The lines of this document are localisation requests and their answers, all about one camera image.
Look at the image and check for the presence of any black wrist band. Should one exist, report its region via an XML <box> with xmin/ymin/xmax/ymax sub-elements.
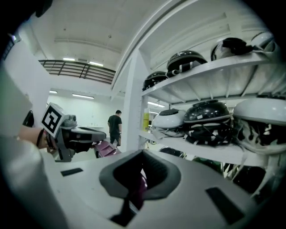
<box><xmin>36</xmin><ymin>128</ymin><xmax>50</xmax><ymax>149</ymax></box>

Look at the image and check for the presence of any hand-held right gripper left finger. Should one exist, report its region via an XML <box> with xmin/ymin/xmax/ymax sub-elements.
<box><xmin>99</xmin><ymin>149</ymin><xmax>144</xmax><ymax>199</ymax></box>

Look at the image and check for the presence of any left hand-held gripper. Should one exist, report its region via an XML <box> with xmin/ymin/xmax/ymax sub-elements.
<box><xmin>39</xmin><ymin>102</ymin><xmax>107</xmax><ymax>163</ymax></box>

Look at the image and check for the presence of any yellow bottle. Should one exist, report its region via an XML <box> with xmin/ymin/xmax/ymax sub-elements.
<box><xmin>142</xmin><ymin>112</ymin><xmax>150</xmax><ymax>132</ymax></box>

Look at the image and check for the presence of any white metal shelf rack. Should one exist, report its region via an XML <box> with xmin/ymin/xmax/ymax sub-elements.
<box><xmin>134</xmin><ymin>38</ymin><xmax>286</xmax><ymax>173</ymax></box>

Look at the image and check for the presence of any black railing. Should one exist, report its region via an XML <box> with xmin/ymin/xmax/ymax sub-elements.
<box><xmin>38</xmin><ymin>59</ymin><xmax>117</xmax><ymax>85</ymax></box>

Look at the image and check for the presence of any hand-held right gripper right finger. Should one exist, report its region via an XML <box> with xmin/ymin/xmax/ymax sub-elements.
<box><xmin>142</xmin><ymin>149</ymin><xmax>182</xmax><ymax>200</ymax></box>

